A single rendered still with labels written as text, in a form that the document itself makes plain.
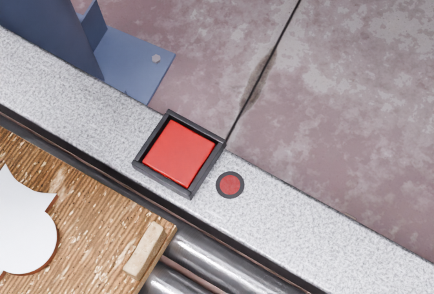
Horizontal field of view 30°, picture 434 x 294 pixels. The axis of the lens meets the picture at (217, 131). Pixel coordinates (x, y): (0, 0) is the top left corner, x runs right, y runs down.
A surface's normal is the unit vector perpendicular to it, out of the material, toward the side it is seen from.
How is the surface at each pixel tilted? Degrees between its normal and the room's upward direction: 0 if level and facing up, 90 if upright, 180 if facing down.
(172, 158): 0
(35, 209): 0
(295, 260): 0
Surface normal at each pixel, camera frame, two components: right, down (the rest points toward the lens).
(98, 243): -0.07, -0.38
